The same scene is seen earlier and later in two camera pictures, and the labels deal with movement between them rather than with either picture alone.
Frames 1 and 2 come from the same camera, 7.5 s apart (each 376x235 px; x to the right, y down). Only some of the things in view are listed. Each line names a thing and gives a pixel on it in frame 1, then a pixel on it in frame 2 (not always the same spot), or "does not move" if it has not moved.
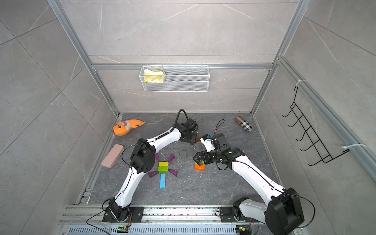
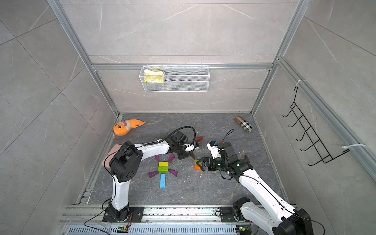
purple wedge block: (171, 157) does not move
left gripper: (194, 139) → (182, 156)
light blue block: (162, 181) does not move
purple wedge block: (174, 172) does not move
